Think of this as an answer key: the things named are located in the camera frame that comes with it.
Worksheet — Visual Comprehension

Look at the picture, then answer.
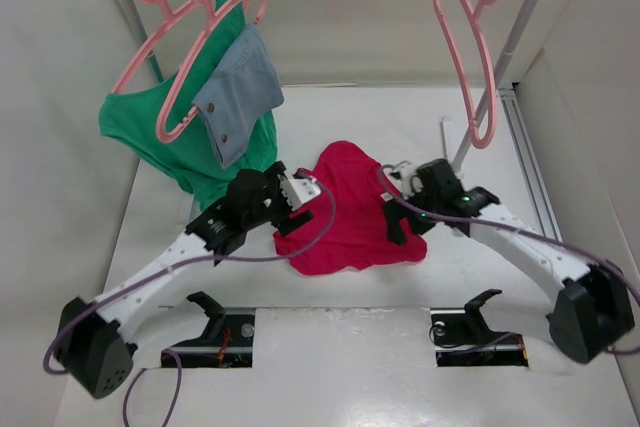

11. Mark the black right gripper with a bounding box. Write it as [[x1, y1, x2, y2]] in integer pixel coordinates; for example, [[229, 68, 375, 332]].
[[380, 184, 442, 245]]

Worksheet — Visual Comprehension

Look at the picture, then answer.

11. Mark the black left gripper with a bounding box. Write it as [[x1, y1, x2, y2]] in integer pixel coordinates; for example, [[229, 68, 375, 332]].
[[244, 164, 312, 234]]

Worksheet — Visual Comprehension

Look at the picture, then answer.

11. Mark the red t shirt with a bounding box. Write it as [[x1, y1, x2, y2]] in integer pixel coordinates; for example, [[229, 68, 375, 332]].
[[273, 140, 427, 276]]

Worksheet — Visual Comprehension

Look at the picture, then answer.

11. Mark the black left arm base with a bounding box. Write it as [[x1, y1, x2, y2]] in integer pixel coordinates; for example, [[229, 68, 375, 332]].
[[170, 292, 256, 369]]

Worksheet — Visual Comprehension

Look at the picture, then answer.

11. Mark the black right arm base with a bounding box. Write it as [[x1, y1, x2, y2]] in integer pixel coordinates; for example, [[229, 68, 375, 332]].
[[428, 289, 529, 368]]

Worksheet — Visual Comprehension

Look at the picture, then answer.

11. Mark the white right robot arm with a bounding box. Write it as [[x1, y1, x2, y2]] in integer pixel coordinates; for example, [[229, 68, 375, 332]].
[[377, 159, 639, 364]]

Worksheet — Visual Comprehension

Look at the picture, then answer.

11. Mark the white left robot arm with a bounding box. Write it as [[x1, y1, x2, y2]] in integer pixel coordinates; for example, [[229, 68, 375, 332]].
[[49, 162, 322, 399]]

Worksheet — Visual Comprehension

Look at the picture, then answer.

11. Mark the pink hanger with garments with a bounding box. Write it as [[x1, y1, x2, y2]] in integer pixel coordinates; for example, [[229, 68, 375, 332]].
[[155, 0, 268, 143]]

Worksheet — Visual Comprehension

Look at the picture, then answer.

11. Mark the blue denim garment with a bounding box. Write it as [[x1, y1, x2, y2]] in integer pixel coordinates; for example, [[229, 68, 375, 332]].
[[192, 24, 284, 169]]

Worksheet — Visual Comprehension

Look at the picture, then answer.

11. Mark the green garment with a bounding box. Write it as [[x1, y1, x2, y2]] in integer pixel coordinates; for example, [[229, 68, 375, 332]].
[[98, 12, 278, 209]]

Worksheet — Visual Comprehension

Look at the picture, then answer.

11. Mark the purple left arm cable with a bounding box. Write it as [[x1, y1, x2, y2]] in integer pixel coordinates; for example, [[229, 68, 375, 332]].
[[43, 166, 337, 426]]

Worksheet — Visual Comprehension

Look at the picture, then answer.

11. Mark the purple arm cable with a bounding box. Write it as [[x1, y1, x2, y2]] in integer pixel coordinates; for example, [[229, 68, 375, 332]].
[[374, 162, 640, 353], [43, 166, 337, 426]]

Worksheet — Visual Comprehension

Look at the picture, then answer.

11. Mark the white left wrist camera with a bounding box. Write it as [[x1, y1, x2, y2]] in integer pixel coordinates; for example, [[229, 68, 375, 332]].
[[280, 171, 322, 211]]

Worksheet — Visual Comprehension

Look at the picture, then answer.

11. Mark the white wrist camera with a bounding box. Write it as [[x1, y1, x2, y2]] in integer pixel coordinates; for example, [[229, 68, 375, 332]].
[[280, 171, 322, 211], [390, 161, 423, 198]]

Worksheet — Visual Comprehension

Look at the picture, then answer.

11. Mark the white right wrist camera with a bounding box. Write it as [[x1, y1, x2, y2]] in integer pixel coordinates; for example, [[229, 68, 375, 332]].
[[390, 161, 423, 198]]

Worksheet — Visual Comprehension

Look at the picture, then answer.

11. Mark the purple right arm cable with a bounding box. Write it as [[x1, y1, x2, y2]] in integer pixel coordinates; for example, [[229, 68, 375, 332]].
[[374, 162, 640, 353]]

